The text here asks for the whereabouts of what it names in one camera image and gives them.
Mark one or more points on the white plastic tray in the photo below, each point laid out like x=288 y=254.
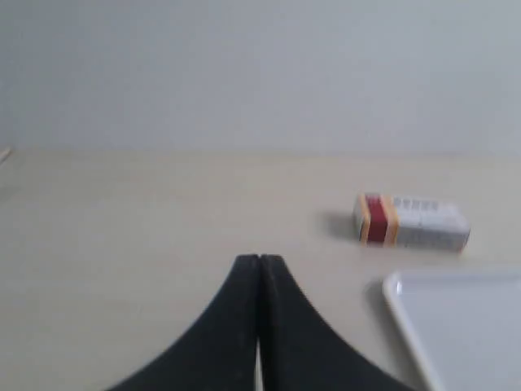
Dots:
x=461 y=328

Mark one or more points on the white red medicine box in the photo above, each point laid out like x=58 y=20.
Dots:
x=406 y=221

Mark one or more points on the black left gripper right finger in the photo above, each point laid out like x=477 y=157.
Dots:
x=299 y=350

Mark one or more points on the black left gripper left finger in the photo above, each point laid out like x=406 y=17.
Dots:
x=218 y=351

